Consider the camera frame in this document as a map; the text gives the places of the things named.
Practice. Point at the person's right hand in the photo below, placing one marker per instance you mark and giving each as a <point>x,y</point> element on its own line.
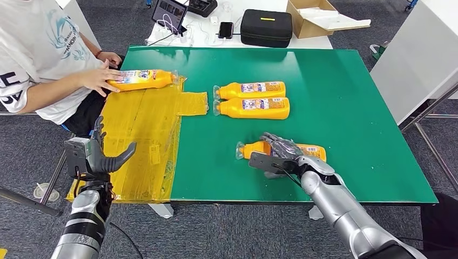
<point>95,78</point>

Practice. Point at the person's left hand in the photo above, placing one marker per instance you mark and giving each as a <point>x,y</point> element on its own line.
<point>112,59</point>

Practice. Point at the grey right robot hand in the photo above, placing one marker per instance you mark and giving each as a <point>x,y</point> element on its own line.
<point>284,148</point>

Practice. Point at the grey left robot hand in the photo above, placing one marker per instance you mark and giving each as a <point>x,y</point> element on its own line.
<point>102,162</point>

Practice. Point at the orange detergent bottle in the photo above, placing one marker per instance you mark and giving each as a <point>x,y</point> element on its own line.
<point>257,148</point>
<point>150,80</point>
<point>232,109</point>
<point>230,91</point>

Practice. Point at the person's right forearm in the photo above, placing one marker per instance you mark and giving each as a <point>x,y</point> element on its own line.
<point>50,93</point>

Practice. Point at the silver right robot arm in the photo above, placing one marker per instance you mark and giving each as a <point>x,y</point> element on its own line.
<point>343,211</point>

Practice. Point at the person's left forearm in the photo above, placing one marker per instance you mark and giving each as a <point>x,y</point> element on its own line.
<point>89,44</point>

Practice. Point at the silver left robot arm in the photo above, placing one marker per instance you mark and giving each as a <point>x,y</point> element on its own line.
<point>84,214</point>

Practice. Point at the yellow taped cardboard sheet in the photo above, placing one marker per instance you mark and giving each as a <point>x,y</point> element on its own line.
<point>143,143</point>

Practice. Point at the clear plastic cup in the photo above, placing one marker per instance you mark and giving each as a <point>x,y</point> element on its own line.
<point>38,193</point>

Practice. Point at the white table foot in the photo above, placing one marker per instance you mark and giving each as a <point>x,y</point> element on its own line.
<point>163,211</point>
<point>316,213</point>

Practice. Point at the person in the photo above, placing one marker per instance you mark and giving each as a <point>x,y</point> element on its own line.
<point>35,35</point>

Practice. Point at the black tablet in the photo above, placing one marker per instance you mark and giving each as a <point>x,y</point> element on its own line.
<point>168,11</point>

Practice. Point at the black device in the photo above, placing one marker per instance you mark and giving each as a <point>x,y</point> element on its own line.
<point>202,7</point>

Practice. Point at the small white case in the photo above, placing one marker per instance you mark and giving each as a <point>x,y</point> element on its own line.
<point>214,20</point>

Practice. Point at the black smartphone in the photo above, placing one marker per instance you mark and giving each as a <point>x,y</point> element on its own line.
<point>225,30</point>

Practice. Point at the brown cardboard box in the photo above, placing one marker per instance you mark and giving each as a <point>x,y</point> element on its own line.
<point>306,31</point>

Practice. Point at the black carrying case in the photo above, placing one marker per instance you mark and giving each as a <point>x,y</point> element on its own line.
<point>266,29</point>

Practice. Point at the green floor object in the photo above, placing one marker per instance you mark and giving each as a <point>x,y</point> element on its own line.
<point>378,53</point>

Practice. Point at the yellow floor marker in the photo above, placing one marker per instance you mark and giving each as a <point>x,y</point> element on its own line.
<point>2,254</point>

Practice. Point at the white sheet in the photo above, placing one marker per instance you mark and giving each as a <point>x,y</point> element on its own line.
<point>334,20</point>

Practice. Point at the white cabinet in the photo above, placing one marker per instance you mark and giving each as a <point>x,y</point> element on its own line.
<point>417,55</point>

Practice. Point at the blue wheeled object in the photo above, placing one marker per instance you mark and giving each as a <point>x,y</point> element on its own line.
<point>410,3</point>

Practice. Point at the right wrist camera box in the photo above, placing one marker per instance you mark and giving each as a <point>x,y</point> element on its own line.
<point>264,161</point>

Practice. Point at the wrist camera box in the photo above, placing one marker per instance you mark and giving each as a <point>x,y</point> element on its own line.
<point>77,155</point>
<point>264,161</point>

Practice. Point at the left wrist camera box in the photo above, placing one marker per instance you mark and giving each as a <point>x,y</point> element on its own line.
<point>77,155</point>

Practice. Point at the metal chair frame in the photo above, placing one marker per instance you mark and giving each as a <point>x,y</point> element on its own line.
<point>28,202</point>

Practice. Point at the metal table frame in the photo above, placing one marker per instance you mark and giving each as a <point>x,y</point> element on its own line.
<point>431,150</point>

